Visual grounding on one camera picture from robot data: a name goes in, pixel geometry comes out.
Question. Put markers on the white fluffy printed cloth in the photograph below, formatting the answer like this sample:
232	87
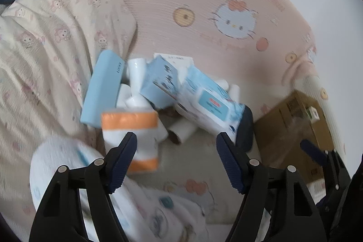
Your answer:
56	154

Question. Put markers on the flat white box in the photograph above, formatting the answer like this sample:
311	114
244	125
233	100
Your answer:
181	59

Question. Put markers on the cream printed blanket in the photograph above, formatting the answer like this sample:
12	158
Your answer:
56	46

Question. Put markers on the light blue case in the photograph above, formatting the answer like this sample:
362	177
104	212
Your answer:
99	89

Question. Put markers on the blue wet wipes pack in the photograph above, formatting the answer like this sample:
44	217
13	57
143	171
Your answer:
209	101

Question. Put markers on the brown cardboard box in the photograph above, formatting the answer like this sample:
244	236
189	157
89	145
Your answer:
283	128

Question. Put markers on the white pump bottle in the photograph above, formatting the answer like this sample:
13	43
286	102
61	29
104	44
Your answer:
136	103

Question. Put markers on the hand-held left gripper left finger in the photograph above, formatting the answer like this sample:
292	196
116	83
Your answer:
124	162

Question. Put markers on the small white bottle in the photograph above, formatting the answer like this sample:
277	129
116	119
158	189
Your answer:
234	92

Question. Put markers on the white roll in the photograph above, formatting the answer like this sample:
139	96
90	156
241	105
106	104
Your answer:
181	131

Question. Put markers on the green and white box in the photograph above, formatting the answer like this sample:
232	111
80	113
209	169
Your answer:
313	114

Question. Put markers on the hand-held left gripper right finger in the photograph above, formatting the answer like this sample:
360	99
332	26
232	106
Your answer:
229	162

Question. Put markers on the orange and white packet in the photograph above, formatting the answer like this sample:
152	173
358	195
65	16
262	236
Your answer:
133	123

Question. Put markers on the blue illustrated box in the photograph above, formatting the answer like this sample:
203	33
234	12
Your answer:
158	80

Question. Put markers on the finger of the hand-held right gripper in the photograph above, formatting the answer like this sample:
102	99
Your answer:
313	151

